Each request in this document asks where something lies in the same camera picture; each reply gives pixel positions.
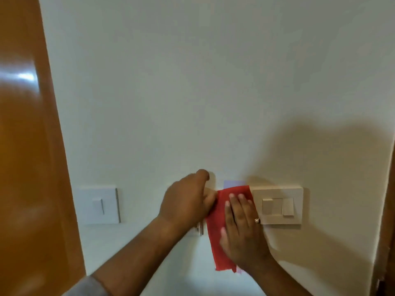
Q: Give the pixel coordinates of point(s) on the red cloth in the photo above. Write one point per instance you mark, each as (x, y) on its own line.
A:
(216, 231)

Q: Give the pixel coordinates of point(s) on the small white single switch plate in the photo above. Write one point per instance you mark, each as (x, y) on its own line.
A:
(92, 206)

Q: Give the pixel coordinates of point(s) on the grey sleeve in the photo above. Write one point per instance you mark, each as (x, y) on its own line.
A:
(88, 288)

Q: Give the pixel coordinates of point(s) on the person's right thumb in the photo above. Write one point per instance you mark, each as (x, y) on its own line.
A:
(224, 240)

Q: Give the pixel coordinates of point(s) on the person's right middle finger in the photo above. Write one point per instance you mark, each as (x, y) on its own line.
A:
(237, 211)

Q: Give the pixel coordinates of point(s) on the person's right hand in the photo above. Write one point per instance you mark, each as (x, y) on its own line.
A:
(245, 237)

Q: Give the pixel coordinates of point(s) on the orange wooden door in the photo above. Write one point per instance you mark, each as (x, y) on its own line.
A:
(27, 169)

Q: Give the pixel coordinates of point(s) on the person's right little finger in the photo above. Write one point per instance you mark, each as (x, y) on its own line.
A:
(254, 214)

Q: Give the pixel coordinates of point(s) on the person's right forearm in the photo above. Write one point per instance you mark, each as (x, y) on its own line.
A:
(274, 280)

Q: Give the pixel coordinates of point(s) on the brown wooden door frame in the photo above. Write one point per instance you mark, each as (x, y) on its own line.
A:
(389, 243)

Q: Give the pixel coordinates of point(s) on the cream double switch plate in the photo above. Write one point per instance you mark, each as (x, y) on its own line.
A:
(277, 194)

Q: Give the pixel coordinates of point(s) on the person's left fingers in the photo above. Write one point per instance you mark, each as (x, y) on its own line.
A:
(203, 178)

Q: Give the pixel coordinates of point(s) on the person's left forearm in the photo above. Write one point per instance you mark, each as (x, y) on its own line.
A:
(139, 258)

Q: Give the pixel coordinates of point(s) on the person's left hand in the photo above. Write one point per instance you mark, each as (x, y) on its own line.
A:
(185, 203)

